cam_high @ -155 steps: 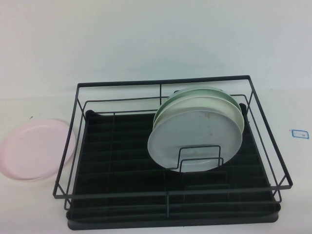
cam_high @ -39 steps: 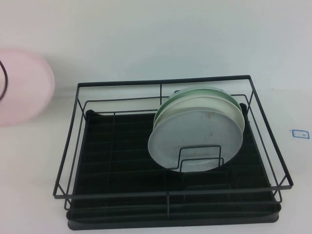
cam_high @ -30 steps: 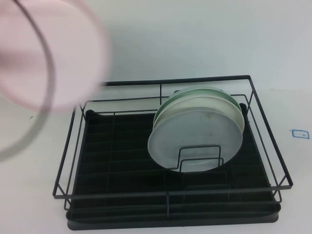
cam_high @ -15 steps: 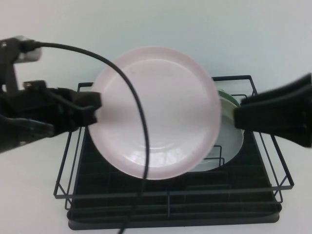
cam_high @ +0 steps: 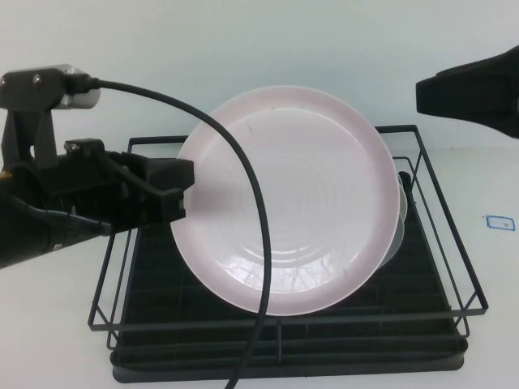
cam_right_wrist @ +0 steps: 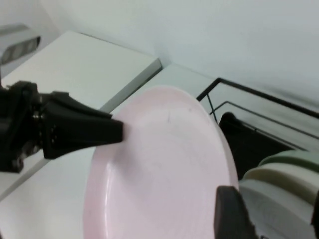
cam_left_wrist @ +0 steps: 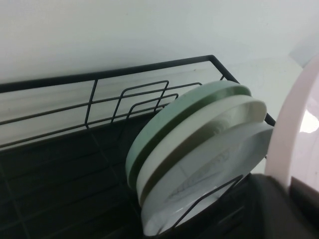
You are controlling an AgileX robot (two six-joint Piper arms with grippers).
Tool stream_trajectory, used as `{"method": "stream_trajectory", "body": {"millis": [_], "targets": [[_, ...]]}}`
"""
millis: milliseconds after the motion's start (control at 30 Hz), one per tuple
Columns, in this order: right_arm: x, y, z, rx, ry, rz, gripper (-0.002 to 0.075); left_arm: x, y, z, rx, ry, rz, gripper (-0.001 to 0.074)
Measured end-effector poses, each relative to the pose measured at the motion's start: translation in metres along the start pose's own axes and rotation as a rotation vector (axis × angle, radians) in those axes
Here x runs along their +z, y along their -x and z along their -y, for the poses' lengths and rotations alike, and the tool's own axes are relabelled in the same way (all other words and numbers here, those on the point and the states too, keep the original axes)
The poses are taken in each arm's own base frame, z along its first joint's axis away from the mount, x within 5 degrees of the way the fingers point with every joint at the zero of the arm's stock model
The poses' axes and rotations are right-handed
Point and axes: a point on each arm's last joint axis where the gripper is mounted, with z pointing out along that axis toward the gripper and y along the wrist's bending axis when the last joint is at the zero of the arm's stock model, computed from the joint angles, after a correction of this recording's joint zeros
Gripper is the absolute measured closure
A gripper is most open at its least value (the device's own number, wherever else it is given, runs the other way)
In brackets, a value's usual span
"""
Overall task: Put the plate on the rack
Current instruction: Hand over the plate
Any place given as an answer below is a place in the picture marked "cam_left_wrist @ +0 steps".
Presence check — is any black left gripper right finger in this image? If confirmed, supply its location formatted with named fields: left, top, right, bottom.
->
left=289, top=177, right=319, bottom=239

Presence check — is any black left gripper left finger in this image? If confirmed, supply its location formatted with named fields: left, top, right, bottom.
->
left=245, top=173, right=291, bottom=239

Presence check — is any pink plate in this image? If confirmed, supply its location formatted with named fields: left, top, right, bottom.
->
left=263, top=53, right=319, bottom=190

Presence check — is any white plate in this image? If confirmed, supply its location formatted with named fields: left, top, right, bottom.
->
left=140, top=122, right=274, bottom=237

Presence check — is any cream plate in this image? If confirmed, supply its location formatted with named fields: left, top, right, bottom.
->
left=136, top=95, right=268, bottom=208

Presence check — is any green plate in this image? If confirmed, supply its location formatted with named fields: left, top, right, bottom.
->
left=124, top=80, right=252, bottom=193

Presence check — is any black plastic drip tray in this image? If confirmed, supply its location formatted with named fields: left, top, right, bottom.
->
left=0, top=109, right=251, bottom=239

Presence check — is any black wire dish rack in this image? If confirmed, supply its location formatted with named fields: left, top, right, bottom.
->
left=0, top=54, right=277, bottom=229

